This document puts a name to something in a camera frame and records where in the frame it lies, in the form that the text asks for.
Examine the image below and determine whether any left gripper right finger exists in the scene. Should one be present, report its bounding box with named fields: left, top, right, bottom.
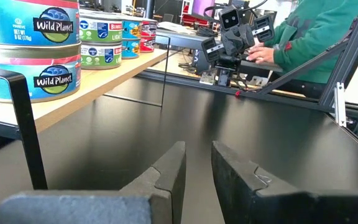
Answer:
left=211, top=140, right=300, bottom=224

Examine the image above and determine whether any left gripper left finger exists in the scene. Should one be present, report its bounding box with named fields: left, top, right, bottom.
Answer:
left=121, top=141, right=187, bottom=224

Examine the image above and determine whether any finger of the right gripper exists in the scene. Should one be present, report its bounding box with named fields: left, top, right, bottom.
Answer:
left=201, top=36, right=225, bottom=63
left=252, top=14, right=275, bottom=44

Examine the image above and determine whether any blue yellow yellowfin can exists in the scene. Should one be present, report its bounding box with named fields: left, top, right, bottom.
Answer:
left=121, top=19, right=142, bottom=40
left=121, top=37, right=141, bottom=60

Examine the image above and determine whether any white green tuna can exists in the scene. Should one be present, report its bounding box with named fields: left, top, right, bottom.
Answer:
left=80, top=42, right=123, bottom=70
left=78, top=12, right=124, bottom=44

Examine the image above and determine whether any grey desk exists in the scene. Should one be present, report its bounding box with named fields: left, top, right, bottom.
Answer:
left=155, top=28, right=226, bottom=51

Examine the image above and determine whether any person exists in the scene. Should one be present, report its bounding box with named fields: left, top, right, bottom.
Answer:
left=246, top=0, right=358, bottom=100

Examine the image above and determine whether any coiled black cable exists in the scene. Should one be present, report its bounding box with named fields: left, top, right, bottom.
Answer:
left=196, top=26, right=219, bottom=39

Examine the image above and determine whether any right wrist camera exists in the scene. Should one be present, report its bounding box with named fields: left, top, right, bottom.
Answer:
left=218, top=6, right=241, bottom=31

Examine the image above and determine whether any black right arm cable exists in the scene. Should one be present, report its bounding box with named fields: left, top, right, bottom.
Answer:
left=203, top=0, right=270, bottom=19

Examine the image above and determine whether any black aluminium table frame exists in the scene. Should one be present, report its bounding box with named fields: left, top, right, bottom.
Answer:
left=137, top=0, right=358, bottom=156

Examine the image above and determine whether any wooden shelf with black frame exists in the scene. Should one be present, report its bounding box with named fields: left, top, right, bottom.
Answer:
left=0, top=34, right=172, bottom=191

